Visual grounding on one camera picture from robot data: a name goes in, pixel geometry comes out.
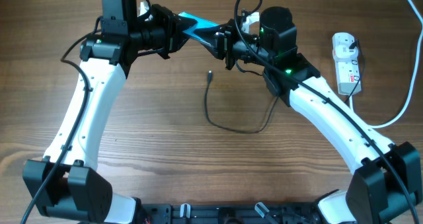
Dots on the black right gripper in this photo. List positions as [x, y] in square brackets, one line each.
[222, 44]

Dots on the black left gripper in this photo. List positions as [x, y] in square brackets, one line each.
[174, 26]

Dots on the Galaxy smartphone cyan screen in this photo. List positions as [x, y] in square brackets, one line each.
[202, 31]

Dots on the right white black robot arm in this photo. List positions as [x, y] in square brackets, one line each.
[386, 179]

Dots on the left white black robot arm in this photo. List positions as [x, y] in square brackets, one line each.
[64, 183]

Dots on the white charger plug adapter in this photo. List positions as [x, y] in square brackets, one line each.
[343, 53]

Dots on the white power strip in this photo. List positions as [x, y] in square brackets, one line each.
[347, 73]

